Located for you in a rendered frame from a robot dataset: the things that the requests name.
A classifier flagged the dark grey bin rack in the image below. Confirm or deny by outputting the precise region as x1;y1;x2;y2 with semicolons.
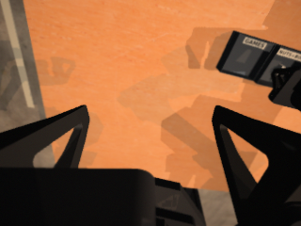
216;30;301;88

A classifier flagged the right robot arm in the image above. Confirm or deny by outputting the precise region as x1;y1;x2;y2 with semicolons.
293;79;301;95

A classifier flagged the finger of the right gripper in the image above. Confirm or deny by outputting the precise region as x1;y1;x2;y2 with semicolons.
271;66;299;89
277;73;286;85

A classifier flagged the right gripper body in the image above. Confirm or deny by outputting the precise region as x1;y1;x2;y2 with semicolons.
268;67;301;112

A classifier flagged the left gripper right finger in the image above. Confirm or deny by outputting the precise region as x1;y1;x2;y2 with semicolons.
212;105;301;226

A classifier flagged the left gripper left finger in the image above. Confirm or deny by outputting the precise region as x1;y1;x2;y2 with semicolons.
0;105;90;168

